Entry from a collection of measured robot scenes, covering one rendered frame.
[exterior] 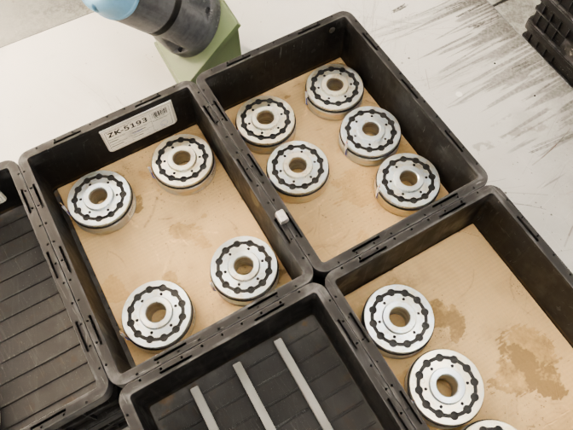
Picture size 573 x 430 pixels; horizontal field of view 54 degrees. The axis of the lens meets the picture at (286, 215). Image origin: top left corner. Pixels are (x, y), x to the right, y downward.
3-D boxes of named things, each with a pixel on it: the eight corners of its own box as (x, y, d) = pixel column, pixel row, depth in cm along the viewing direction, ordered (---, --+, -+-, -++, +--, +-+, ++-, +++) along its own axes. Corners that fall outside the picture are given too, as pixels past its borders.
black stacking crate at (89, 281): (46, 193, 97) (17, 158, 87) (202, 120, 103) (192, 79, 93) (138, 403, 82) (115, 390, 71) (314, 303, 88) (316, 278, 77)
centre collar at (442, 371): (421, 376, 78) (422, 375, 77) (453, 362, 78) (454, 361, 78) (439, 410, 76) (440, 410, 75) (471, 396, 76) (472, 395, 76)
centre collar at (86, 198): (80, 190, 91) (78, 188, 91) (109, 179, 92) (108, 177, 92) (88, 215, 89) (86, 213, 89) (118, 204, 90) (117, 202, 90)
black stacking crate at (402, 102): (204, 119, 103) (193, 78, 93) (341, 55, 109) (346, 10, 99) (316, 302, 88) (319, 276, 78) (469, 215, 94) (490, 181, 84)
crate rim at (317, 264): (193, 85, 95) (192, 76, 92) (345, 17, 101) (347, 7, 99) (318, 282, 79) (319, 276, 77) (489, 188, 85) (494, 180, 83)
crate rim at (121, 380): (20, 164, 88) (14, 155, 86) (193, 85, 95) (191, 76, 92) (118, 393, 73) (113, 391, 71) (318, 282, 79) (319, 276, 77)
